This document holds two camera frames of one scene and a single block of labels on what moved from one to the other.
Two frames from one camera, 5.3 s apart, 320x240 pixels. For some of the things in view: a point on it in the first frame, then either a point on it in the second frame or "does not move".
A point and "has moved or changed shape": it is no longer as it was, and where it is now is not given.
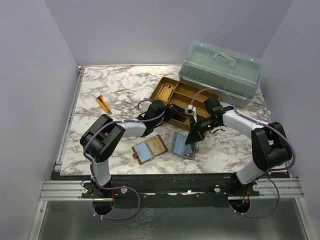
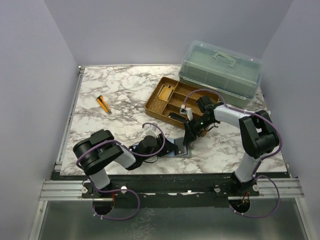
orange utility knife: (102, 102) does not move
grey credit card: (187, 149) to (180, 144)
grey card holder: (179, 147) has moved or changed shape
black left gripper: (169, 112) to (168, 148)
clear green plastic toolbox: (207, 66) does not move
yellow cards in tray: (165, 93) does not move
